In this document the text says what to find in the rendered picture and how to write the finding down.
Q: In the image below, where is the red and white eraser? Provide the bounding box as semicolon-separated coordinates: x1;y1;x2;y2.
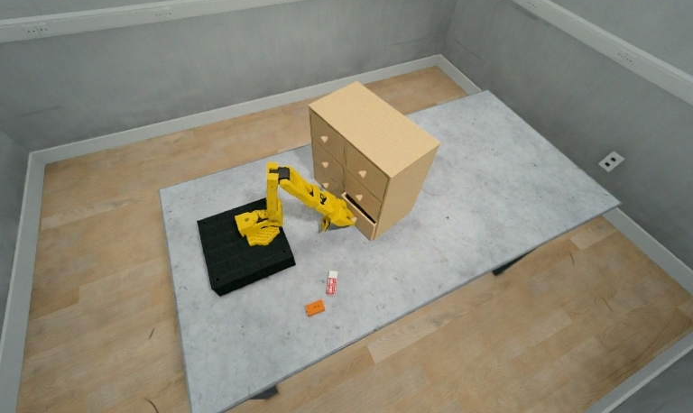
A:
327;271;337;296

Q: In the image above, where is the tan wooden chest of drawers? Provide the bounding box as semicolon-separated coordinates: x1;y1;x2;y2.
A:
309;81;441;240

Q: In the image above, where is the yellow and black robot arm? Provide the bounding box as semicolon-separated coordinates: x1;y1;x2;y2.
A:
237;162;337;246

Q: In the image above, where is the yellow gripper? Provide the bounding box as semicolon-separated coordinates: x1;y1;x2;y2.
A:
321;199;355;232

